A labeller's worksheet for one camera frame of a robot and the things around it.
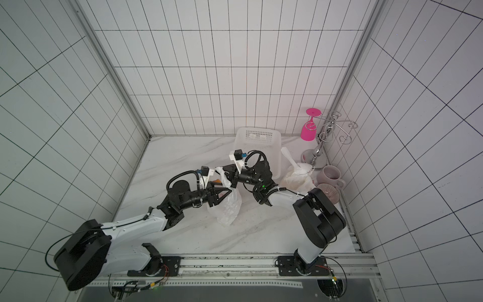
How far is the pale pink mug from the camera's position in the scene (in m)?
0.93

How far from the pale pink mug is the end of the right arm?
1.41 feet

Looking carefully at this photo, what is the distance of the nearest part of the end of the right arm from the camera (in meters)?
0.70

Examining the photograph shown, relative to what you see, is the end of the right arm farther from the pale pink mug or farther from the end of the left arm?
the pale pink mug
